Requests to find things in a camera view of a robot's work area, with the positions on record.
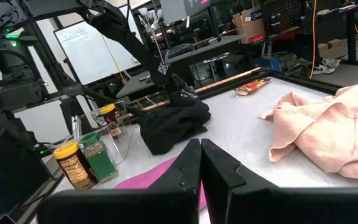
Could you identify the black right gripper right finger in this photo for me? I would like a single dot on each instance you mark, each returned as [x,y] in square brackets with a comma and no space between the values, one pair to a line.
[259,205]

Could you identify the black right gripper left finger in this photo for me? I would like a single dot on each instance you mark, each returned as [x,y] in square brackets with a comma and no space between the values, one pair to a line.
[166,202]

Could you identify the spice packet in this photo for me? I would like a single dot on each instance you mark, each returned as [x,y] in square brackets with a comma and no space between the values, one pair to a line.
[252,86]

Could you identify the green-lid green-label spice jar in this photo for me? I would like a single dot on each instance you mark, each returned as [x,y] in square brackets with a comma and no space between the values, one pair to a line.
[99,161]

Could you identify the yellow-lid chili onion spice jar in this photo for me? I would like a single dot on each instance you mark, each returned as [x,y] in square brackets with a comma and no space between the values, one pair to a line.
[112,116]
[75,168]

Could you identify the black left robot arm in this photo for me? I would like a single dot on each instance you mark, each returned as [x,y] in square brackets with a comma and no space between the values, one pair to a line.
[120,34]

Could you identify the magenta cloth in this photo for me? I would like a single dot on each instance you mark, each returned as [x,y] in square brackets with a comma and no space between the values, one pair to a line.
[148,179]

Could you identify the black cloth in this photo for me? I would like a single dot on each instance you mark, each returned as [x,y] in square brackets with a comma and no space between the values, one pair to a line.
[172,127]

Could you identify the black keyboard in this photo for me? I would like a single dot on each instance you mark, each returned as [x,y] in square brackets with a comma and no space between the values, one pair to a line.
[180,49]

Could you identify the grey desk top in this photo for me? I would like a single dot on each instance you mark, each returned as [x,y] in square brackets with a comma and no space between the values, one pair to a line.
[132,87]
[210,46]

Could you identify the clear plastic bin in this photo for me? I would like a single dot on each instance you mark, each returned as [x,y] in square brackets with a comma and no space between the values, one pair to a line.
[120,146]

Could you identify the computer monitor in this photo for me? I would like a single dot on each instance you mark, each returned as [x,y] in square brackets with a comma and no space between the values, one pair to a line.
[194,7]

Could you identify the blue box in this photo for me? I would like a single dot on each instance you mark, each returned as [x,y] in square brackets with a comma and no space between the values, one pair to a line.
[269,64]

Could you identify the cardboard box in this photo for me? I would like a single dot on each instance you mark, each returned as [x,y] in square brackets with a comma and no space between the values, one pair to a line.
[250,29]

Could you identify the pale pink cloth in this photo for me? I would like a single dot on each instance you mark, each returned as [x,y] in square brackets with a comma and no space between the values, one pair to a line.
[328,133]

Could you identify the whiteboard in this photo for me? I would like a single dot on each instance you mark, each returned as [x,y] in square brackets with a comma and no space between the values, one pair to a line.
[85,53]

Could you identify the black pegboard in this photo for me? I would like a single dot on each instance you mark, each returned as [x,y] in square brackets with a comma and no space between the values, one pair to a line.
[283,14]

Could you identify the person's shoe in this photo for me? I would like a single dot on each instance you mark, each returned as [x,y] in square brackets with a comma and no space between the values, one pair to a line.
[323,70]
[332,63]

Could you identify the black standing desk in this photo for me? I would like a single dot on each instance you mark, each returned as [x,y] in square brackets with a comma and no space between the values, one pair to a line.
[351,31]

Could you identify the black aluminium rig frame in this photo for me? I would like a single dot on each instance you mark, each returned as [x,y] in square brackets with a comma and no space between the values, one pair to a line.
[306,81]

